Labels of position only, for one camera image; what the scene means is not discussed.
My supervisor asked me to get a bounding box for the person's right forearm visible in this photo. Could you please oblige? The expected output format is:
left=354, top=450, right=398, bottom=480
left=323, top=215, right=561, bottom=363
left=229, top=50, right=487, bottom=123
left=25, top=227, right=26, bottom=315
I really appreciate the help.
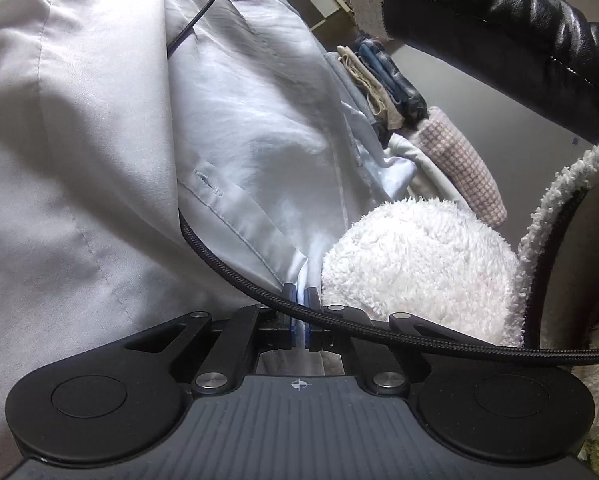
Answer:
left=349, top=0, right=599, bottom=145

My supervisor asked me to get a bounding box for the white button shirt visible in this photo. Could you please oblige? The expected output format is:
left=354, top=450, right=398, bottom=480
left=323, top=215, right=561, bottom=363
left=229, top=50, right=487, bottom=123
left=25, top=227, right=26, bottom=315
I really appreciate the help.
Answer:
left=0, top=0, right=415, bottom=376

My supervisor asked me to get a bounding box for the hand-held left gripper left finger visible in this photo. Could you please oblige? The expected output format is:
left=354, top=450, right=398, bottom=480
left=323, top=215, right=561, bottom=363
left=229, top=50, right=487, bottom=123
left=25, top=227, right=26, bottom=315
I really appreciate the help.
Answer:
left=124, top=284, right=297, bottom=397

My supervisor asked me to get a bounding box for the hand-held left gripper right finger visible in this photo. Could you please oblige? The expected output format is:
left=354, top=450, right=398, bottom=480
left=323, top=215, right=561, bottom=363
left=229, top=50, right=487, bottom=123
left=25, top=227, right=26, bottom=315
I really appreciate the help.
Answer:
left=304, top=286, right=475, bottom=397

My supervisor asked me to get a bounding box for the folded plaid shirt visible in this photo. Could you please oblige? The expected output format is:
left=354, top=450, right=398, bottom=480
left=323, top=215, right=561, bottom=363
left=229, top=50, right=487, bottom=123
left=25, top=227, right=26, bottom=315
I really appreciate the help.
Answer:
left=357, top=35, right=429, bottom=123

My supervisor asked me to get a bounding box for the black braided cable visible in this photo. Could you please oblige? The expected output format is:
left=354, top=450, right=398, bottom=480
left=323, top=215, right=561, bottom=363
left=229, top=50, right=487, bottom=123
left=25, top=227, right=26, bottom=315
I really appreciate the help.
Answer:
left=178, top=209, right=599, bottom=367

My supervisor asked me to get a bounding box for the folded pink tweed garment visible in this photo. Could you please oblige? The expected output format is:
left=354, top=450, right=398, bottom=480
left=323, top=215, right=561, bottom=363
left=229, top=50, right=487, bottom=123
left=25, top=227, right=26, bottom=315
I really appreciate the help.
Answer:
left=419, top=106, right=509, bottom=226

